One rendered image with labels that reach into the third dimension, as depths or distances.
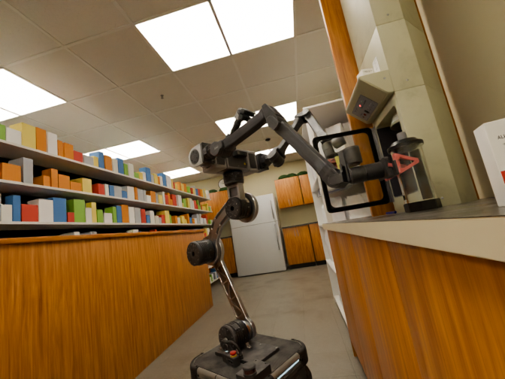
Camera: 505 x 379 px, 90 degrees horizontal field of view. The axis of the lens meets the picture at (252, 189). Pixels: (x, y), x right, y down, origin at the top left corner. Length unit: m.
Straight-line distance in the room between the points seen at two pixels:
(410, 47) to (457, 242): 1.04
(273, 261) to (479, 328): 5.62
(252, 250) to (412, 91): 5.25
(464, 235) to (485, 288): 0.09
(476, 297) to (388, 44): 1.05
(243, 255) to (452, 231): 5.81
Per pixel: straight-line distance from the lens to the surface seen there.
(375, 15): 1.37
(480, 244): 0.32
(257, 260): 6.03
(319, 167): 0.98
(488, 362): 0.47
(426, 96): 1.23
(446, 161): 1.17
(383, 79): 1.22
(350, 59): 1.69
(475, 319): 0.45
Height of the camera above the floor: 0.96
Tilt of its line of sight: 10 degrees up
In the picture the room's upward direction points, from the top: 10 degrees counter-clockwise
